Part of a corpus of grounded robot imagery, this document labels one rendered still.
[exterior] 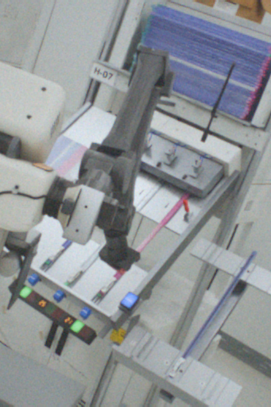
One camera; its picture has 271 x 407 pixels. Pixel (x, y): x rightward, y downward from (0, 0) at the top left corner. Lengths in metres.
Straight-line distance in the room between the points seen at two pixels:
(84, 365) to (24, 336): 0.29
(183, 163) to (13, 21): 1.36
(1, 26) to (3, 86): 1.98
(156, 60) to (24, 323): 1.37
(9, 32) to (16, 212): 2.16
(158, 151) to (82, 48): 2.25
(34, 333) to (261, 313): 1.69
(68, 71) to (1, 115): 3.29
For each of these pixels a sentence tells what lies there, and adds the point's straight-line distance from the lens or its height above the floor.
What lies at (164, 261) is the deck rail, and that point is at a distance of 2.12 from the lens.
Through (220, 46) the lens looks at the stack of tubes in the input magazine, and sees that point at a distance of 2.37.
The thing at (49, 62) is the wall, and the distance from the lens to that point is 4.67.
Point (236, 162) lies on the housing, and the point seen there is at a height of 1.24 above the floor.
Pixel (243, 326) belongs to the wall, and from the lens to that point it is 4.00.
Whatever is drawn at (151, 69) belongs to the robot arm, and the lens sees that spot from 1.61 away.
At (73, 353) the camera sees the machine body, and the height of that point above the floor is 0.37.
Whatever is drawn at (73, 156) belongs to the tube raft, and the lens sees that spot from 2.46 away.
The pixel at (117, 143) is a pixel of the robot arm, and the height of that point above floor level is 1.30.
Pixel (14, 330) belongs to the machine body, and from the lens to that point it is 2.70.
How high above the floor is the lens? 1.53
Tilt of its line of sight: 14 degrees down
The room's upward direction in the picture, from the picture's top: 21 degrees clockwise
